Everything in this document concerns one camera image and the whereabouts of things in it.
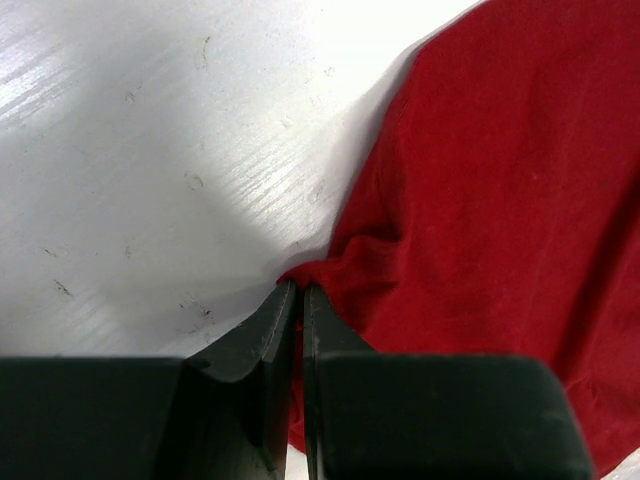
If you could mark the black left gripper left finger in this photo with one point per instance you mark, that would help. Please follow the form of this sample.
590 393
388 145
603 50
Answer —
221 413

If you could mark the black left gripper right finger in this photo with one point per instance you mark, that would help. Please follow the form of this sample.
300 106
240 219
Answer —
372 415

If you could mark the red t-shirt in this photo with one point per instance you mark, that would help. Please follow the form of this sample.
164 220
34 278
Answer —
498 211

